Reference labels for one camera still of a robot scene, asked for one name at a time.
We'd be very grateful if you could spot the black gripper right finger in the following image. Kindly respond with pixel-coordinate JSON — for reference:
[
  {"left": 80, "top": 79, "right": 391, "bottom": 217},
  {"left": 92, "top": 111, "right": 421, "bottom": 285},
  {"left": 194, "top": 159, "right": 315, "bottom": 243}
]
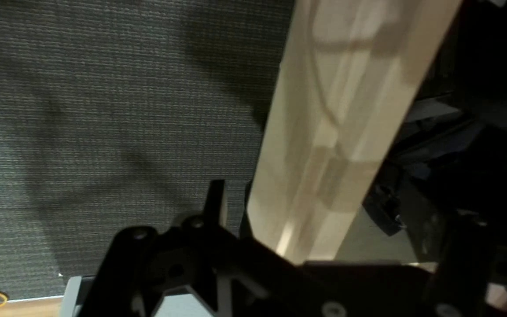
[{"left": 421, "top": 210, "right": 507, "bottom": 317}]

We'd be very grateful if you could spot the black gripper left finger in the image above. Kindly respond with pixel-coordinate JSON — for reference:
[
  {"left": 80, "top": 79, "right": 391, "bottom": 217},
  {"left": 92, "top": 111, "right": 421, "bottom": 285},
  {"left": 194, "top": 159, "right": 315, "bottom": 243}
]
[{"left": 76, "top": 178, "right": 303, "bottom": 317}]

